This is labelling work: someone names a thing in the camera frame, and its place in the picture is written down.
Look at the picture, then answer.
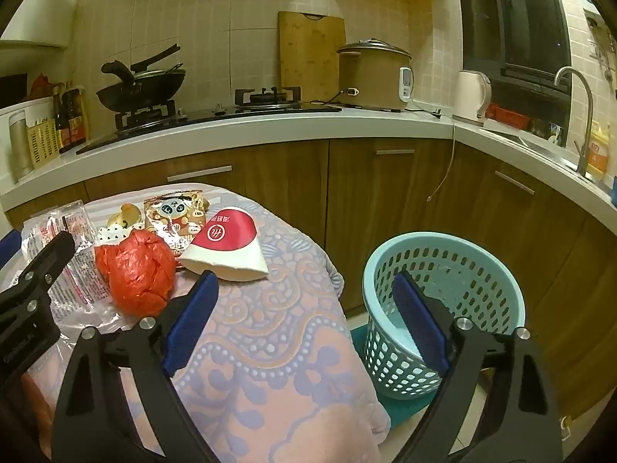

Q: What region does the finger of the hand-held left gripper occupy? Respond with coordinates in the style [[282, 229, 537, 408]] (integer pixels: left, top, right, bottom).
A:
[[0, 231, 78, 322], [0, 229, 23, 271]]

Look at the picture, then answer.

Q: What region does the panda print snack packet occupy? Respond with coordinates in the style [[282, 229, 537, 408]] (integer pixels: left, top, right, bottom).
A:
[[143, 190, 209, 254]]

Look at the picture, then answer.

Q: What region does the white power cord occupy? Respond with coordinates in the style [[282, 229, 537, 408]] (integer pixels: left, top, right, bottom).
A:
[[407, 99, 456, 202]]

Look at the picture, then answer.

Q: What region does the white and red paper bag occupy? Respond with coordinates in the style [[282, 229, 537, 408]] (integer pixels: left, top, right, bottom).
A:
[[178, 206, 270, 283]]

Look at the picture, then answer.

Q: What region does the steel faucet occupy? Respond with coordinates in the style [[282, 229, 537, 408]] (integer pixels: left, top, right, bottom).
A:
[[553, 66, 595, 177]]

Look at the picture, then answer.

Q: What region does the white electric kettle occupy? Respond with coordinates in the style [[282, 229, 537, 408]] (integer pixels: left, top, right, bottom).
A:
[[453, 70, 492, 127]]

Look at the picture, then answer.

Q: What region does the light blue plastic basket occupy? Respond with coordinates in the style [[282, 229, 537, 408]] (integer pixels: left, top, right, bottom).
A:
[[362, 232, 527, 400]]

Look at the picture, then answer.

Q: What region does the black wok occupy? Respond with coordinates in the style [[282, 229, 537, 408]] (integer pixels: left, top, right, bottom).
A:
[[96, 60, 188, 113]]

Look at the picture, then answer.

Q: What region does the white dark patterned wrapper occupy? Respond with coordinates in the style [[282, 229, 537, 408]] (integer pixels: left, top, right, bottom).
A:
[[96, 224, 145, 247]]

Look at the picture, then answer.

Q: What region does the pink purple patterned blanket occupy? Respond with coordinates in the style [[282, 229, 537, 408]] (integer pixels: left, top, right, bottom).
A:
[[14, 183, 391, 463]]

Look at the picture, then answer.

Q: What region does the white thermos bottle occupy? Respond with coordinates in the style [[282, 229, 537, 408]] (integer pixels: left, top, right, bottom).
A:
[[7, 110, 34, 181]]

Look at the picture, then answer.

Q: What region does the black gas stove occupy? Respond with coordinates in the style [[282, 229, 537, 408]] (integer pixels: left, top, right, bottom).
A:
[[76, 86, 343, 156]]

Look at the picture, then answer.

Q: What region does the red plastic bag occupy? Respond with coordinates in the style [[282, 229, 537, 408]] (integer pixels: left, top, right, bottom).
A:
[[94, 229, 178, 319]]

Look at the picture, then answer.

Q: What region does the yellow detergent bottle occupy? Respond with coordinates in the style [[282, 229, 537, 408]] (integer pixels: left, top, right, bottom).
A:
[[585, 120, 612, 179]]

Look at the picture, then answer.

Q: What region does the brown rice cooker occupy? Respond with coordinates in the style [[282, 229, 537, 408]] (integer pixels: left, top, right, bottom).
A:
[[336, 39, 414, 113]]

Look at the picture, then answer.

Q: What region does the dark window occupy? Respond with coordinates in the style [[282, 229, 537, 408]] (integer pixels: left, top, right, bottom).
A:
[[453, 0, 574, 107]]

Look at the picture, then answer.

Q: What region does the wooden cutting board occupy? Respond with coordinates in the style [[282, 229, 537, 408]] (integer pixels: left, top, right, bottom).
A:
[[277, 11, 347, 103]]

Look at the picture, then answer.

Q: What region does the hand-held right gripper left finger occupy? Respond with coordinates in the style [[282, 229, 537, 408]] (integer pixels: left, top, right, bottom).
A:
[[52, 270, 227, 463]]

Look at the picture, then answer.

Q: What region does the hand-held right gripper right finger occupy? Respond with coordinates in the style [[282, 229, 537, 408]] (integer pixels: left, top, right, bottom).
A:
[[391, 270, 565, 463]]

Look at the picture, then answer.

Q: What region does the yellow slotted utensil holder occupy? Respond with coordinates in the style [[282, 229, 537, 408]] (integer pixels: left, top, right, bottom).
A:
[[25, 118, 61, 169]]

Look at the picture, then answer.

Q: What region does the steel sink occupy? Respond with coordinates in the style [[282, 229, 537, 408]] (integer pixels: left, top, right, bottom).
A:
[[487, 125, 598, 179]]

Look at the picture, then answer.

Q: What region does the clear red print plastic wrapper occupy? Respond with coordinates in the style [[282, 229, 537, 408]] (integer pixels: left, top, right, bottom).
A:
[[22, 200, 123, 333]]

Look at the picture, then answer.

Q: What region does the red pouch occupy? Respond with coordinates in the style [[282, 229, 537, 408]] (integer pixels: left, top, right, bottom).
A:
[[29, 73, 53, 102]]

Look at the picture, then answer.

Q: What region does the red container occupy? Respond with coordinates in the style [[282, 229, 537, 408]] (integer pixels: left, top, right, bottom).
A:
[[487, 103, 531, 128]]

